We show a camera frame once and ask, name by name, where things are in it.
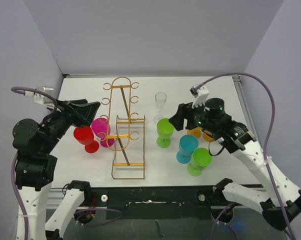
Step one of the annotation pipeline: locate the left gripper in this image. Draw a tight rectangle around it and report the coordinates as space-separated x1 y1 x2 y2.
41 95 100 151

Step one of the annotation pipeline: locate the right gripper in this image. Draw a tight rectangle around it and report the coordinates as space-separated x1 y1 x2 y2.
170 98 219 134

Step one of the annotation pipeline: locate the light green goblet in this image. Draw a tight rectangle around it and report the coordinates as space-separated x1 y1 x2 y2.
156 118 175 148

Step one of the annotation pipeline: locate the clear wine glass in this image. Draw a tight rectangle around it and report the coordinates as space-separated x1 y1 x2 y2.
153 92 167 124

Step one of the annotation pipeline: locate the cyan goblet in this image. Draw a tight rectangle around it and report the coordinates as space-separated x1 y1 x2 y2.
176 134 199 164

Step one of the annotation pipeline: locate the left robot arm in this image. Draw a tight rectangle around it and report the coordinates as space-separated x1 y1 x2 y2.
11 99 101 240

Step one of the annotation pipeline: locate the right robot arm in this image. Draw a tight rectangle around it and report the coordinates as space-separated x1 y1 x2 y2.
169 98 301 231

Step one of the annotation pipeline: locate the magenta goblet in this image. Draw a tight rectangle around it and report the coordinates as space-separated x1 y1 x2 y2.
91 117 115 148

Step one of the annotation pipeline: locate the red goblet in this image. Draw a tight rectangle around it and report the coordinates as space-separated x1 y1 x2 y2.
73 126 100 154

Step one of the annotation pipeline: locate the orange goblet left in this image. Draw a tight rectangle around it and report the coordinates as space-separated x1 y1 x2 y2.
187 127 202 139

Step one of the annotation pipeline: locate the orange goblet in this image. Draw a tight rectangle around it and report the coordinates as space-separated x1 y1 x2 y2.
187 127 202 139
203 130 215 143

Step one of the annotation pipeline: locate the orange goblet right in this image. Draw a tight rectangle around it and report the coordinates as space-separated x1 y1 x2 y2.
203 130 215 143

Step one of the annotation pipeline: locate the green goblet front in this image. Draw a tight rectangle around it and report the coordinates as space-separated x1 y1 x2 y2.
187 147 213 177

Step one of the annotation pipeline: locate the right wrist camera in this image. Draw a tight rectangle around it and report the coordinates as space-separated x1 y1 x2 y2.
190 84 210 109

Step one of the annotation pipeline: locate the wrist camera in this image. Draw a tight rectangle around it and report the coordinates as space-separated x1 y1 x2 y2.
190 84 210 109
33 86 54 109

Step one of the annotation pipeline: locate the gold wire glass rack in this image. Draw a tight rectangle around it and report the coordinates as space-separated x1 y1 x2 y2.
101 76 146 180

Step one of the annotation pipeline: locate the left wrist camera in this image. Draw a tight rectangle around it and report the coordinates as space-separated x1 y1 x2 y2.
33 86 54 109

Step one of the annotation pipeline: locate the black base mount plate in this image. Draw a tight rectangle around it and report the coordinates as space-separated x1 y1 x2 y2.
80 185 230 220

